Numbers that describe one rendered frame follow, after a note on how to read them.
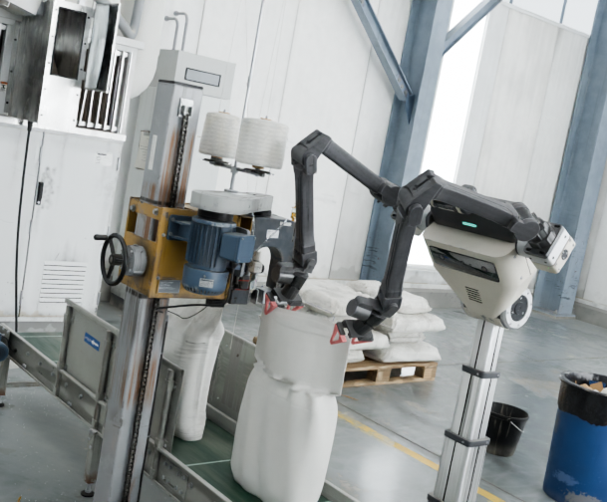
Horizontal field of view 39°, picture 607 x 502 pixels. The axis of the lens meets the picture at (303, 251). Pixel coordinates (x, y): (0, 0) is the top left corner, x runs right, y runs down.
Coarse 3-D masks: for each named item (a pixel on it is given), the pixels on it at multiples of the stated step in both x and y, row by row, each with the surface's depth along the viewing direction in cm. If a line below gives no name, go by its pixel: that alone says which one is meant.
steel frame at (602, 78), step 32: (352, 0) 809; (416, 0) 877; (448, 0) 858; (416, 32) 884; (448, 32) 900; (384, 64) 849; (416, 64) 881; (416, 96) 879; (416, 128) 869; (576, 128) 1095; (384, 160) 897; (416, 160) 878; (576, 160) 1096; (576, 192) 1093; (384, 224) 904; (576, 224) 1090; (384, 256) 901; (576, 256) 1086; (544, 288) 1122; (576, 288) 1101
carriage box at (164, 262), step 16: (144, 208) 294; (160, 208) 285; (176, 208) 288; (192, 208) 303; (128, 224) 303; (160, 224) 285; (128, 240) 301; (144, 240) 293; (160, 240) 286; (160, 256) 288; (176, 256) 292; (160, 272) 290; (176, 272) 294; (144, 288) 291
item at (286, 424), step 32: (288, 320) 308; (320, 320) 304; (256, 352) 313; (288, 352) 288; (320, 352) 285; (256, 384) 302; (288, 384) 292; (320, 384) 286; (256, 416) 300; (288, 416) 287; (320, 416) 283; (256, 448) 299; (288, 448) 286; (320, 448) 285; (256, 480) 299; (288, 480) 286; (320, 480) 289
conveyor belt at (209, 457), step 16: (32, 336) 448; (48, 336) 453; (48, 352) 425; (208, 432) 354; (224, 432) 357; (176, 448) 331; (192, 448) 334; (208, 448) 337; (224, 448) 340; (192, 464) 318; (208, 464) 321; (224, 464) 324; (208, 480) 307; (224, 480) 309; (240, 496) 298; (256, 496) 300; (320, 496) 310
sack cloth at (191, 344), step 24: (168, 312) 354; (192, 312) 343; (216, 312) 335; (168, 336) 344; (192, 336) 336; (216, 336) 340; (168, 360) 341; (192, 360) 338; (192, 384) 340; (192, 408) 342; (192, 432) 342
